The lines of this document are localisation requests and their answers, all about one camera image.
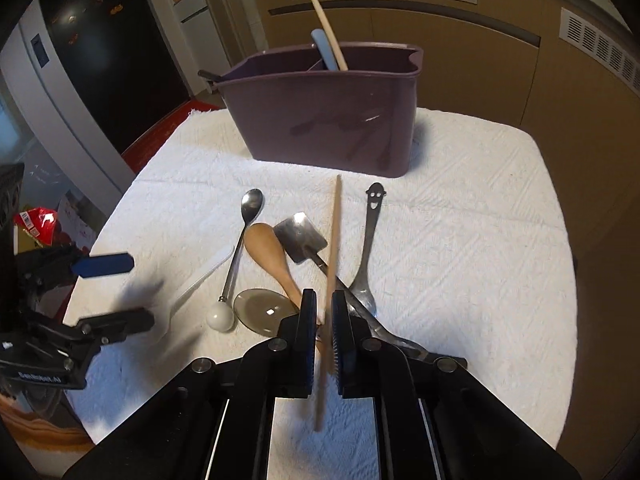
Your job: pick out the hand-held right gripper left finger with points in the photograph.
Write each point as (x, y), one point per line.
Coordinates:
(305, 350)

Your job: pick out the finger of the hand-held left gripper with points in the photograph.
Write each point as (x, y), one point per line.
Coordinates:
(107, 264)
(120, 324)

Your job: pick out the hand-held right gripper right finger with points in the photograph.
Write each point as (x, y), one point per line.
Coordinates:
(345, 355)

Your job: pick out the white plastic spoon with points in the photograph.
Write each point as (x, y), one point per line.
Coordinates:
(205, 275)

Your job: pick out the wooden spoon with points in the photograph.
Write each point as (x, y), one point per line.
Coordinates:
(265, 245)

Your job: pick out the wooden chopstick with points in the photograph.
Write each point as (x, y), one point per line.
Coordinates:
(334, 240)
(322, 22)

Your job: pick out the metal smiley-face spoon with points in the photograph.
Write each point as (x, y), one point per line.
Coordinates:
(369, 240)

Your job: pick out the metal shovel-shaped spoon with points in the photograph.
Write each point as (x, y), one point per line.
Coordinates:
(300, 232)

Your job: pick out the metal spoon with white ball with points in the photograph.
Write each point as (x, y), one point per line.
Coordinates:
(252, 201)

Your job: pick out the purple utensil holder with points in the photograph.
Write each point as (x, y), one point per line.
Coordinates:
(325, 120)

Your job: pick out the grey-blue plastic spoon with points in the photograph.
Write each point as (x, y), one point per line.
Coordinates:
(325, 50)

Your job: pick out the red printed bag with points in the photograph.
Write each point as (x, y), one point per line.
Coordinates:
(37, 222)

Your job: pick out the red doormat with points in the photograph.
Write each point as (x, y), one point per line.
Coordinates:
(165, 125)

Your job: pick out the dark entrance door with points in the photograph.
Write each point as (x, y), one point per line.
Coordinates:
(110, 60)

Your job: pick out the grey door lock panel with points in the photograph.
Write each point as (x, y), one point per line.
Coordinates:
(40, 50)

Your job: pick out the white shoe cabinet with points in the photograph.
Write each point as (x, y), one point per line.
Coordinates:
(192, 25)

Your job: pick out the brown kitchen cabinet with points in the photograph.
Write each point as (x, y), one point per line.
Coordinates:
(475, 60)

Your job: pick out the short grey vent grille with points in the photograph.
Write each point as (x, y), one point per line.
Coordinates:
(595, 40)

